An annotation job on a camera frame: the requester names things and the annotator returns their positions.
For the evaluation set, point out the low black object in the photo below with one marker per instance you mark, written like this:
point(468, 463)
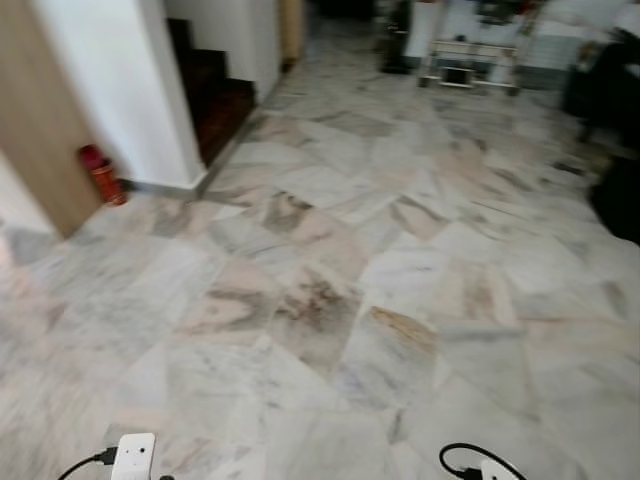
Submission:
point(620, 200)

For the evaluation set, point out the white wheeled trolley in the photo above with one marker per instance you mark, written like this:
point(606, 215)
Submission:
point(470, 62)

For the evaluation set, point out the light wooden door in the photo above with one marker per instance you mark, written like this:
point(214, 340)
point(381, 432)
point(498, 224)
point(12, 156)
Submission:
point(291, 30)

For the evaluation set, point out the dark wooden staircase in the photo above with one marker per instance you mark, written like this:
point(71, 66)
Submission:
point(215, 100)

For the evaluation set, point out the small red fire extinguisher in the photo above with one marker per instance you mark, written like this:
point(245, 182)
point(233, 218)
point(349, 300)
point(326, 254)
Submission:
point(102, 175)

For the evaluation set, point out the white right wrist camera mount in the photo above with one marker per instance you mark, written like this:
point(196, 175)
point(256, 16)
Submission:
point(497, 471)

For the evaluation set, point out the light wooden wall panel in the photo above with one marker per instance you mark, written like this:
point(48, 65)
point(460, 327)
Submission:
point(40, 110)

